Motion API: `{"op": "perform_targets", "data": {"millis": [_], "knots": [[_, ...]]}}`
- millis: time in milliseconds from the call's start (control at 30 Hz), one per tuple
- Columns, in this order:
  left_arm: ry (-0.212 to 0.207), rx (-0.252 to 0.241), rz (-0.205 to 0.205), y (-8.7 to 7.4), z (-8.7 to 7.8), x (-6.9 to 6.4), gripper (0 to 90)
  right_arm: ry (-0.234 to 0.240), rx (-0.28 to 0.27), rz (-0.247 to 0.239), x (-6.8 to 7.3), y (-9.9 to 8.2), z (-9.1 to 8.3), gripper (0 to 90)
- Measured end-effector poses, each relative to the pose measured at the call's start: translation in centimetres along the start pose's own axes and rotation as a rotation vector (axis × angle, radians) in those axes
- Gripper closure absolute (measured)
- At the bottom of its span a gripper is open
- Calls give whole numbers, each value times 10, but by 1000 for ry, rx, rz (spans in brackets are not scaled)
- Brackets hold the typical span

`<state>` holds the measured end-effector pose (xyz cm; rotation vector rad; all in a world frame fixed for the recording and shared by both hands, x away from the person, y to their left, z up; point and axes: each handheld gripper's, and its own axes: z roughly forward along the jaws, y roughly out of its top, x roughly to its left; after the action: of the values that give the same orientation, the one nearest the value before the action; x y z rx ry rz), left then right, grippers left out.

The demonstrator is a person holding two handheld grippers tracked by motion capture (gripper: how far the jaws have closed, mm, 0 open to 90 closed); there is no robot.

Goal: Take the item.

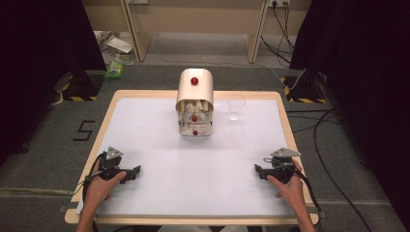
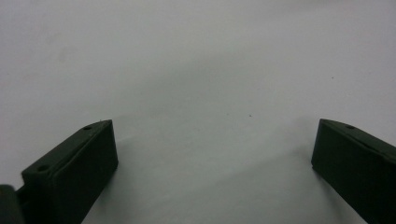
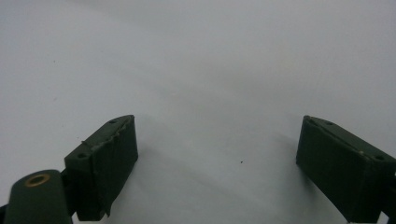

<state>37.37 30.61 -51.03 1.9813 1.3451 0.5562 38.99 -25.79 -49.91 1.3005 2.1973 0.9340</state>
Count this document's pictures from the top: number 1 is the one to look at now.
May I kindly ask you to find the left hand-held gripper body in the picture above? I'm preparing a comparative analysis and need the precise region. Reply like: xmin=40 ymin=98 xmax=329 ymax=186
xmin=97 ymin=146 xmax=131 ymax=182

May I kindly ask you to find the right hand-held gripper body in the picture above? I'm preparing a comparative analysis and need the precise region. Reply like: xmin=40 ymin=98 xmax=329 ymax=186
xmin=261 ymin=147 xmax=303 ymax=186

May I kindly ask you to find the person's right hand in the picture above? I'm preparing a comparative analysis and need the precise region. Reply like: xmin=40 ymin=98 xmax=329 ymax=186
xmin=266 ymin=159 xmax=307 ymax=211

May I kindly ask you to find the person's left hand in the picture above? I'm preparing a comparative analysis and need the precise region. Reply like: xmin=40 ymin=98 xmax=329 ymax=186
xmin=84 ymin=170 xmax=128 ymax=208

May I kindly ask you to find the white table sheet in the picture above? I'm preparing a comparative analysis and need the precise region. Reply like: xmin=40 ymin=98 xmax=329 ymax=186
xmin=76 ymin=97 xmax=300 ymax=217

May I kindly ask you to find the clear glass cup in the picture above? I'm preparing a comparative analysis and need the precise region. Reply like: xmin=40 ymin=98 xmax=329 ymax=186
xmin=226 ymin=93 xmax=247 ymax=122

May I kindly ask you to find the black stand base striped tape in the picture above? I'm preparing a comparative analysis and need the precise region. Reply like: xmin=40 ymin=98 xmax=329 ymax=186
xmin=60 ymin=71 xmax=104 ymax=102
xmin=279 ymin=74 xmax=327 ymax=104

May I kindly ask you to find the white cabinet with red knobs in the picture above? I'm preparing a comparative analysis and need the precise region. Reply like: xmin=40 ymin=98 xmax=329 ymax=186
xmin=175 ymin=68 xmax=215 ymax=137

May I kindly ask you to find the green wipes packet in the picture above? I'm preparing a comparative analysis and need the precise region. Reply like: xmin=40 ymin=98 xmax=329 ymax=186
xmin=102 ymin=60 xmax=126 ymax=80

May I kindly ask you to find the black curtain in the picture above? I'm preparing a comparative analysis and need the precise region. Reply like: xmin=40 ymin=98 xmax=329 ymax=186
xmin=288 ymin=0 xmax=410 ymax=223
xmin=0 ymin=0 xmax=108 ymax=167

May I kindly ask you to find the pile of white papers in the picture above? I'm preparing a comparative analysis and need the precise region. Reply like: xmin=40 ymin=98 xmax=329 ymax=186
xmin=94 ymin=30 xmax=135 ymax=55

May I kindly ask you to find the wooden desk leg panel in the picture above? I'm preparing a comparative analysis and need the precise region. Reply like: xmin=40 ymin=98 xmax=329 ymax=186
xmin=119 ymin=0 xmax=154 ymax=63
xmin=243 ymin=0 xmax=271 ymax=65

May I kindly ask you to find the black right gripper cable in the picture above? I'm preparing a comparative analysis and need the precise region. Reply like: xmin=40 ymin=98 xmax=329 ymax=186
xmin=263 ymin=157 xmax=324 ymax=215

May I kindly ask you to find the black floor cable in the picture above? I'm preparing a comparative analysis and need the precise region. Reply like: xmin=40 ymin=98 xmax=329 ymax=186
xmin=284 ymin=108 xmax=375 ymax=232

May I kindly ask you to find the black cables bundle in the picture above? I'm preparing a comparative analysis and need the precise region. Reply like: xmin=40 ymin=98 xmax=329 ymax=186
xmin=260 ymin=2 xmax=296 ymax=66

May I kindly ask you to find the white wall power socket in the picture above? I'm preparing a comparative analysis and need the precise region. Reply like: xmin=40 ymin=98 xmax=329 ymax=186
xmin=266 ymin=0 xmax=292 ymax=8

